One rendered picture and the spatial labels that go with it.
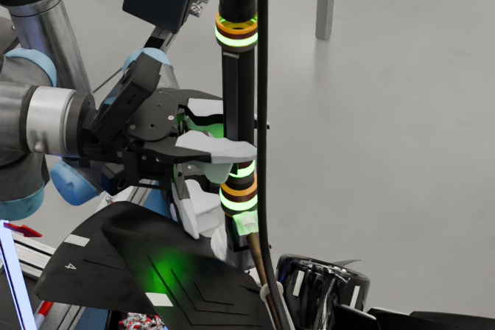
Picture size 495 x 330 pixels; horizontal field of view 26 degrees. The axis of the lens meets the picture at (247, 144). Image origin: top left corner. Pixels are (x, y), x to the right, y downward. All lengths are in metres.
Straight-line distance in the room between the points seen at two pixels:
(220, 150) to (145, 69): 0.12
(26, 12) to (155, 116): 0.40
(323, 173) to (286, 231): 0.24
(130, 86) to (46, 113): 0.12
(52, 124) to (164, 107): 0.12
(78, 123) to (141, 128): 0.07
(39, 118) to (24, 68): 0.20
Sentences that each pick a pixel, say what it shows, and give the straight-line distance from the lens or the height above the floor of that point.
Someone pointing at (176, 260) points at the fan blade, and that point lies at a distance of 1.17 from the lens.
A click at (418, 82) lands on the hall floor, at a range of 3.38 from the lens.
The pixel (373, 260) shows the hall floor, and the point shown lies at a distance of 2.91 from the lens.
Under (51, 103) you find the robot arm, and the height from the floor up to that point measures 1.51.
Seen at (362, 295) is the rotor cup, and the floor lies 1.23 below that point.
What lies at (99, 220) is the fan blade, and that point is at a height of 1.16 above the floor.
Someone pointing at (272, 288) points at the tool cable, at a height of 1.40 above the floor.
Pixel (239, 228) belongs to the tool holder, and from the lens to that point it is 1.20.
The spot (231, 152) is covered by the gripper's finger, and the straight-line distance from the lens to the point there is 1.12.
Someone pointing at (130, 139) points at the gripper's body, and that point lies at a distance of 1.14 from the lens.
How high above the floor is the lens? 2.33
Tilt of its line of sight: 47 degrees down
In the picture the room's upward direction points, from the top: straight up
